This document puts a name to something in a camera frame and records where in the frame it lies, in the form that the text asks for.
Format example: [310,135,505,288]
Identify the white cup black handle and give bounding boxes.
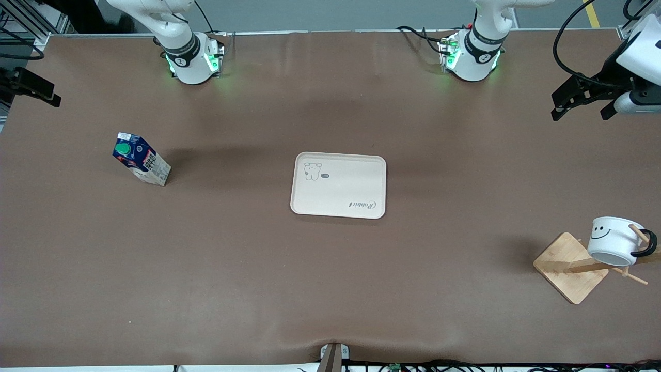
[587,216,658,267]

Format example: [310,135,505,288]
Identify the blue milk carton green cap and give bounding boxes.
[113,132,171,187]

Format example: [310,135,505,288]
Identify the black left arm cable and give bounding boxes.
[554,0,628,89]

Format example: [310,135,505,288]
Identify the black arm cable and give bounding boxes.
[554,0,628,89]
[0,31,47,60]

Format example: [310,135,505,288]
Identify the wooden cup rack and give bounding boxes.
[533,223,661,305]

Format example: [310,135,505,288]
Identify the black base cables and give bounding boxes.
[397,25,456,73]

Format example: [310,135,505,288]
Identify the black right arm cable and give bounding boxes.
[0,31,47,60]

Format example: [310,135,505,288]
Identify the aluminium frame profile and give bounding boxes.
[0,0,78,52]
[617,0,656,41]

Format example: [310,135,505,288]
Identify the beige plastic tray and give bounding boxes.
[290,152,387,220]

